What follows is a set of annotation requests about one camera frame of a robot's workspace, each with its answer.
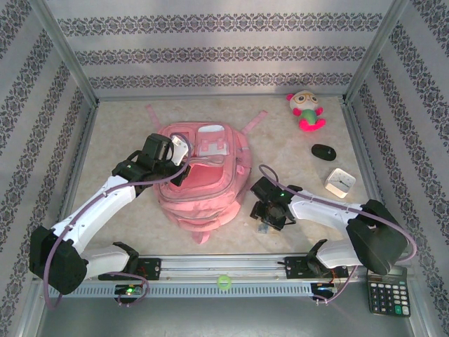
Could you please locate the small controller board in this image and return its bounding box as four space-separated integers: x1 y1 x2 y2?
114 283 144 298
310 282 340 299

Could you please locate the pink backpack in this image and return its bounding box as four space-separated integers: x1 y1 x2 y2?
145 104 269 246

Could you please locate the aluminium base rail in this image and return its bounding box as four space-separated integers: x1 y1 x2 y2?
33 253 413 282

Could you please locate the white pink plush toy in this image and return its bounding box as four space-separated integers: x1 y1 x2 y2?
286 90 328 133

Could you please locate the grey slotted cable duct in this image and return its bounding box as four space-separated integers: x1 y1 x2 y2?
47 282 315 298

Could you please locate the black desk calculator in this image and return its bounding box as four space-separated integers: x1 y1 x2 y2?
366 265 412 318

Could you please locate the aluminium frame side rail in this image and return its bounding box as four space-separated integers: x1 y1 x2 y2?
33 103 99 282
342 101 404 253

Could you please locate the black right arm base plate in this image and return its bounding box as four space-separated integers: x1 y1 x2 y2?
276 256 351 281

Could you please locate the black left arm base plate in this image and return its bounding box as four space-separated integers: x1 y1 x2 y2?
98 257 163 282

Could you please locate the black computer mouse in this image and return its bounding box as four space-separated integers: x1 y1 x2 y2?
311 143 337 161

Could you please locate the aluminium frame cross rail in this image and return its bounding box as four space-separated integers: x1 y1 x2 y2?
94 91 347 103

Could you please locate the white square alarm clock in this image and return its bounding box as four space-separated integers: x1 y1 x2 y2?
323 167 357 199

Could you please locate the aluminium frame post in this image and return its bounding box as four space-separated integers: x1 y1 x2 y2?
27 0 101 108
342 0 411 105

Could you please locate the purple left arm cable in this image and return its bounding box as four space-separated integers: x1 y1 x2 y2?
43 133 192 312

